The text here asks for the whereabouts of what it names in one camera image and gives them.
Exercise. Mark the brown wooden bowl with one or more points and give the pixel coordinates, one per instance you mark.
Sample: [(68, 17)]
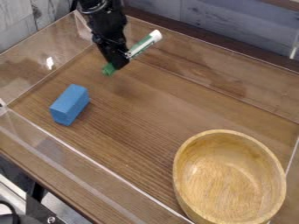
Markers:
[(227, 178)]

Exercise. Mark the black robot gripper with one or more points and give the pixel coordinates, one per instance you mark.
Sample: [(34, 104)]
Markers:
[(107, 22)]

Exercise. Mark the blue foam block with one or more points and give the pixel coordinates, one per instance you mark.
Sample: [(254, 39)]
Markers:
[(70, 104)]

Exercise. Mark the green Expo marker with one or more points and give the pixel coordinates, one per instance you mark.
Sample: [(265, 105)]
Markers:
[(154, 37)]

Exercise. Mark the black metal table bracket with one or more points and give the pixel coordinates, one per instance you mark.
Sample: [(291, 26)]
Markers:
[(36, 210)]

